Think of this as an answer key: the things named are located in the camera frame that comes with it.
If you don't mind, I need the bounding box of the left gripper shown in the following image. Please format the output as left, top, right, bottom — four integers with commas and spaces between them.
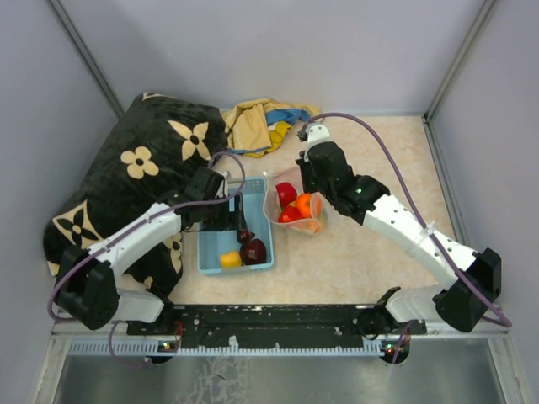
200, 191, 247, 231

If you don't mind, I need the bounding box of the orange tangerine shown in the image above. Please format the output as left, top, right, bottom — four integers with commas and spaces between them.
296, 193, 312, 218

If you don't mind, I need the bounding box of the clear zip top bag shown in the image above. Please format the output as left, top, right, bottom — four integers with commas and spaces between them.
263, 167, 326, 236

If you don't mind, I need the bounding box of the red pear shaped fruit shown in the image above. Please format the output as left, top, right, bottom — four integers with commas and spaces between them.
278, 206, 304, 223

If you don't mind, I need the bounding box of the small dark red fruit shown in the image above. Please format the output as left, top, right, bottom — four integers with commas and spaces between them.
237, 229, 255, 244

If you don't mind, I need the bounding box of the yellow peach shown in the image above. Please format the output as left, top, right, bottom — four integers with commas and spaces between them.
219, 251, 243, 268

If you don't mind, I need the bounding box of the dark red apple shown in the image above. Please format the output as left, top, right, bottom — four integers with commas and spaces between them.
239, 238, 267, 265

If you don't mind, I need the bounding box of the small orange mango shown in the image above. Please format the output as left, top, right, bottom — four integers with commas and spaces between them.
307, 210, 328, 235

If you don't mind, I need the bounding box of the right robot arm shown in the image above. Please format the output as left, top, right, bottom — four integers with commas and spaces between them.
296, 141, 501, 333

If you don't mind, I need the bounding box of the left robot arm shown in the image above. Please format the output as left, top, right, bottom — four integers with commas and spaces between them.
49, 167, 243, 334

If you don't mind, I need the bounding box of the black floral pillow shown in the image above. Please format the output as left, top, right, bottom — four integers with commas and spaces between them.
43, 93, 228, 275

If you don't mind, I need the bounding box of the light blue plastic basket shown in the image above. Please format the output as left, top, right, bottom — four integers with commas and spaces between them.
197, 177, 275, 276

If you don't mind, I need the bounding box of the yellow blue crumpled cloth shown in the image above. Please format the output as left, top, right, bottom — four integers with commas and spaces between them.
221, 98, 322, 157

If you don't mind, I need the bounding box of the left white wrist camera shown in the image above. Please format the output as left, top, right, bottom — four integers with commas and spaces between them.
216, 171, 232, 199

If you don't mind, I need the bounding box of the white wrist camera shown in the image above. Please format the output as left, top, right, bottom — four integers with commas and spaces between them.
297, 123, 331, 152
216, 171, 232, 199

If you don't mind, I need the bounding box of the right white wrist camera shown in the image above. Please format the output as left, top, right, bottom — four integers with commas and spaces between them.
297, 123, 331, 152

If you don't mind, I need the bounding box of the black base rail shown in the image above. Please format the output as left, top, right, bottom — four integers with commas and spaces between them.
127, 305, 412, 364

